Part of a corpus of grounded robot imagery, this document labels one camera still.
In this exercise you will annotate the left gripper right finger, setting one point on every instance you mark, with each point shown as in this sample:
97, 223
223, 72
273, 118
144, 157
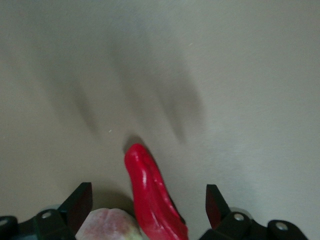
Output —
225, 220

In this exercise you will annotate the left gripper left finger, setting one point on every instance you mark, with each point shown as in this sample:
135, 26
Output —
62, 217

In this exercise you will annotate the red chili pepper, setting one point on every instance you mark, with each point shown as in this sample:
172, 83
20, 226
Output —
152, 195

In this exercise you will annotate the pale yellow pink peach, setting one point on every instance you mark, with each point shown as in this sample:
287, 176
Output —
110, 225

